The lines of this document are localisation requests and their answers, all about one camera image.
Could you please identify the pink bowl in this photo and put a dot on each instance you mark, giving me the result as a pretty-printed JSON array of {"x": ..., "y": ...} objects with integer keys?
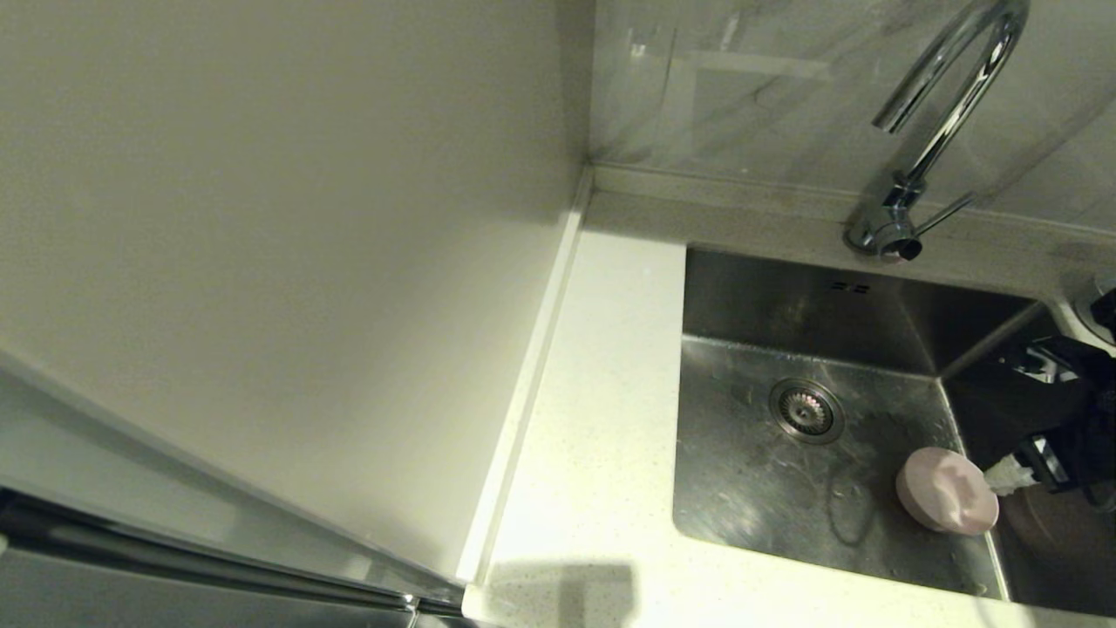
[{"x": 946, "y": 490}]

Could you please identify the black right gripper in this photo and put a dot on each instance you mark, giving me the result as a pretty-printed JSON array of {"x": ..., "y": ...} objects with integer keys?
[{"x": 1100, "y": 436}]

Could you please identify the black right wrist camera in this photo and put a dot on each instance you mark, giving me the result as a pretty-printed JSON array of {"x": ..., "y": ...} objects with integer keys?
[{"x": 1107, "y": 310}]

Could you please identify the round metal drain strainer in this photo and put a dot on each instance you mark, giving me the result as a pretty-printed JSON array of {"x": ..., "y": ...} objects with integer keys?
[{"x": 806, "y": 410}]

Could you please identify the grey appliance door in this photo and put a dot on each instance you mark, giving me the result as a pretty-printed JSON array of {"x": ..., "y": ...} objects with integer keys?
[{"x": 131, "y": 593}]

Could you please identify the stainless steel sink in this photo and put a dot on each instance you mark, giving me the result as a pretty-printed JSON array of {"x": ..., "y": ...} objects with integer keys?
[{"x": 741, "y": 515}]

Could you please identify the light blue bowl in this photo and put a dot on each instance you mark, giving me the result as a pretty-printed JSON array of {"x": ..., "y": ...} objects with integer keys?
[{"x": 1097, "y": 310}]

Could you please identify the chrome gooseneck faucet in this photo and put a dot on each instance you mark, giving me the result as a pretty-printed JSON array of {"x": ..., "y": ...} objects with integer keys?
[{"x": 946, "y": 131}]

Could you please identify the white tall cabinet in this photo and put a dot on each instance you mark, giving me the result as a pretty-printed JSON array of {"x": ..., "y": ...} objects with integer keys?
[{"x": 261, "y": 218}]

